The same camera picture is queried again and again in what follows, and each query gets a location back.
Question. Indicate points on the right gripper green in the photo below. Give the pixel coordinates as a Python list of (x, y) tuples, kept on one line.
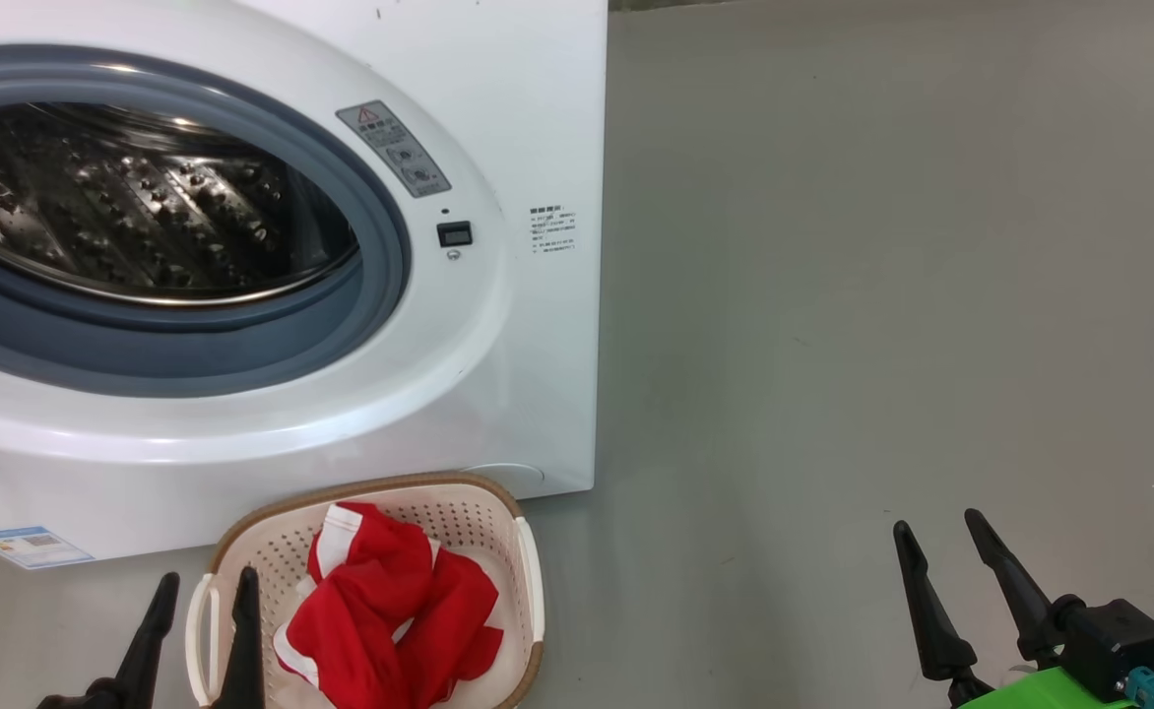
[(1050, 694)]

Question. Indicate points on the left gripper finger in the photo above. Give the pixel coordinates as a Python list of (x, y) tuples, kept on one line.
[(139, 660), (242, 650)]

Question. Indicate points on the red and white garment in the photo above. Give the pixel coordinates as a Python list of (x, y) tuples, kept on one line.
[(370, 611)]

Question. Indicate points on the cream perforated laundry basket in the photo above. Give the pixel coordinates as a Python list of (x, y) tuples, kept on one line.
[(498, 532)]

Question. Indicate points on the white front-load washing machine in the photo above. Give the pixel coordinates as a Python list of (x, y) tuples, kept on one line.
[(518, 118)]

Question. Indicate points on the blue energy label sticker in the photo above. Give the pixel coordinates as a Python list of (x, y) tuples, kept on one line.
[(31, 547)]

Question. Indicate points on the grey warning label sticker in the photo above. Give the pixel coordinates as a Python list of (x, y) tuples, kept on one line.
[(395, 148)]

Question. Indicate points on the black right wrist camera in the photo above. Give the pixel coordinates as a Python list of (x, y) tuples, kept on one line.
[(1119, 635)]

